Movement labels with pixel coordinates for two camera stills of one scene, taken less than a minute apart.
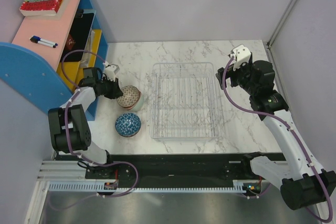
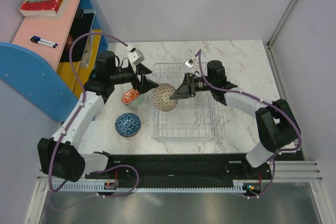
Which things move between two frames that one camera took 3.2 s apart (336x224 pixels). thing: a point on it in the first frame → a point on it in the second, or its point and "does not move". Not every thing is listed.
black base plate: [174, 168] does not move
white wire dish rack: [184, 103] does not move
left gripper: [116, 91] → [147, 84]
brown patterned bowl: [130, 97] → [161, 97]
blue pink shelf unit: [46, 59] does not move
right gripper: [231, 73] → [186, 90]
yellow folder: [71, 72] does not move
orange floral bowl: [139, 99] → [129, 96]
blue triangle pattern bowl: [127, 125] does not move
